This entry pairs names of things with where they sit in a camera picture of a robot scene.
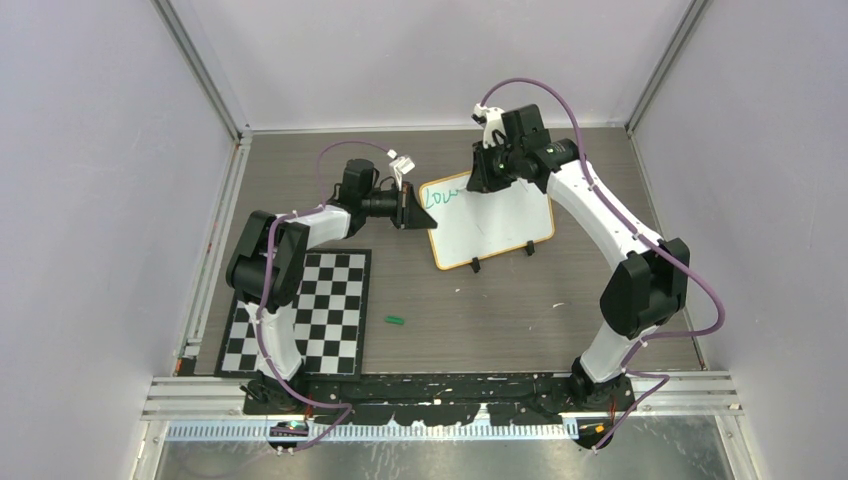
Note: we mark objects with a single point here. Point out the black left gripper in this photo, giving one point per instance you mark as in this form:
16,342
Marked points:
410,215

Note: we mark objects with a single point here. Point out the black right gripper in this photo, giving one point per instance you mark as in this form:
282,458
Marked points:
481,180

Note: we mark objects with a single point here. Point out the yellow framed whiteboard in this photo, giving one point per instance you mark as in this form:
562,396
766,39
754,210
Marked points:
478,226

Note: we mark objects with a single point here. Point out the black white chessboard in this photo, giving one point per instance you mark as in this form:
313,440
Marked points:
329,320

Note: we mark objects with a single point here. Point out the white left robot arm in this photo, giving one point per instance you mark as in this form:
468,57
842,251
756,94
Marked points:
268,264

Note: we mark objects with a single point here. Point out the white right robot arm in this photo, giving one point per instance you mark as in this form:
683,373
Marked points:
647,285

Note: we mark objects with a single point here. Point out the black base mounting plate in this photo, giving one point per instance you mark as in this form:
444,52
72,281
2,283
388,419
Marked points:
437,399

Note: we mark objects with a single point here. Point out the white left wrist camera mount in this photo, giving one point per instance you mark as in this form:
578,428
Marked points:
399,166

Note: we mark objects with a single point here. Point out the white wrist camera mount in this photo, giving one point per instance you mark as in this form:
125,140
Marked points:
491,120
399,166

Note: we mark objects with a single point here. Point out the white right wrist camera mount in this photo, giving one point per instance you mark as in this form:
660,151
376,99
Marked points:
491,120

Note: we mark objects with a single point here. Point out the aluminium front rail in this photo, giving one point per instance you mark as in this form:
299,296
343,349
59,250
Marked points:
207,409

